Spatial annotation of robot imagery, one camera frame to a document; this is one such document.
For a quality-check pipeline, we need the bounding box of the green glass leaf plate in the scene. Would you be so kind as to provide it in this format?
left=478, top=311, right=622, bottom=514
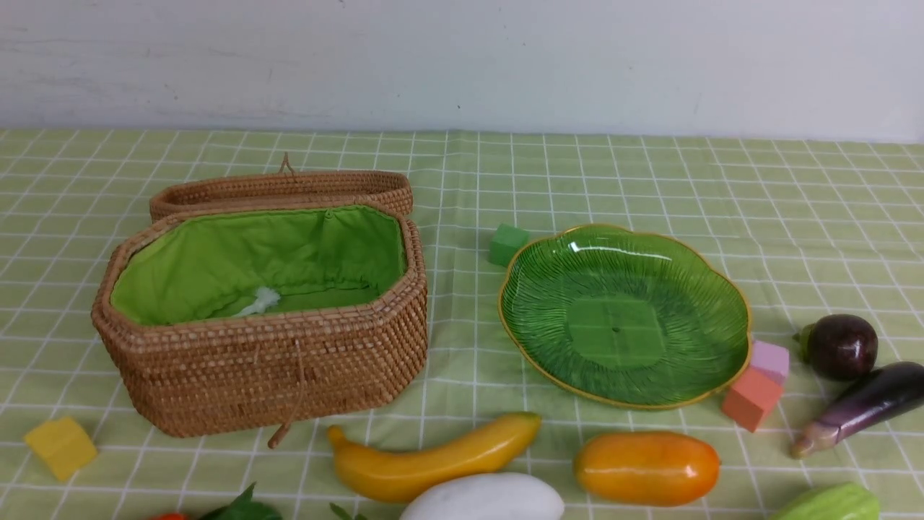
left=497, top=224, right=753, bottom=410

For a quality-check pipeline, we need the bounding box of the dark purple passion fruit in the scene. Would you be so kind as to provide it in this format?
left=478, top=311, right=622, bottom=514
left=793, top=313, right=879, bottom=381

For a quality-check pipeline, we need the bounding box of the green checkered tablecloth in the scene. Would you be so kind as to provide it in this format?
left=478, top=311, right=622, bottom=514
left=1, top=129, right=923, bottom=519

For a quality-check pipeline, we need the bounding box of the green leafy toy vegetable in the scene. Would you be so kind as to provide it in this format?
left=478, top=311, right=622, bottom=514
left=199, top=482, right=283, bottom=520

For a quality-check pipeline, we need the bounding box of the yellow toy banana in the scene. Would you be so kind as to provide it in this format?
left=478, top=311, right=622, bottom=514
left=327, top=412, right=542, bottom=503

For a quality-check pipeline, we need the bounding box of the green foam cube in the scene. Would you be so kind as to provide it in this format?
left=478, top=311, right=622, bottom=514
left=488, top=223, right=529, bottom=268

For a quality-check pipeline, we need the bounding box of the white toy radish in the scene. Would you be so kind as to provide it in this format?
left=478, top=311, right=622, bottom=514
left=400, top=472, right=565, bottom=519

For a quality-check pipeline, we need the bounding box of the pink foam cube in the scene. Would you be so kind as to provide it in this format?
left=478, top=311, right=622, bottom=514
left=749, top=340, right=790, bottom=387

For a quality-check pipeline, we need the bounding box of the woven rattan basket lid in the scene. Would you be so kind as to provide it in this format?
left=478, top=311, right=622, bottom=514
left=149, top=157, right=414, bottom=221

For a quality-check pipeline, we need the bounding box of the orange foam cube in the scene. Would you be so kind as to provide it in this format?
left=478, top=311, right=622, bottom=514
left=720, top=368, right=783, bottom=433

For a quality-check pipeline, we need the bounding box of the yellow foam cube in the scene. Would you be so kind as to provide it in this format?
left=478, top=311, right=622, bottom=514
left=24, top=417, right=98, bottom=482

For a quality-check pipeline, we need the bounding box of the orange toy mango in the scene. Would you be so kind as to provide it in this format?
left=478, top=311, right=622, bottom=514
left=573, top=430, right=720, bottom=507

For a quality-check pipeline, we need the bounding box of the red toy tomato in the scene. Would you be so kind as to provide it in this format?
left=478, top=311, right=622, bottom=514
left=149, top=511, right=191, bottom=520

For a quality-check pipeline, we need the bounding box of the purple toy eggplant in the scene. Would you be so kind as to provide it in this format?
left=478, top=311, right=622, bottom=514
left=790, top=361, right=923, bottom=459

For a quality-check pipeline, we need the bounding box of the woven rattan basket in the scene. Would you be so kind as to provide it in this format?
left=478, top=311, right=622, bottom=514
left=92, top=199, right=428, bottom=447

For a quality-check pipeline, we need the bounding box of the green toy gourd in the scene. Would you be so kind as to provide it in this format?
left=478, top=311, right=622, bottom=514
left=770, top=482, right=881, bottom=520

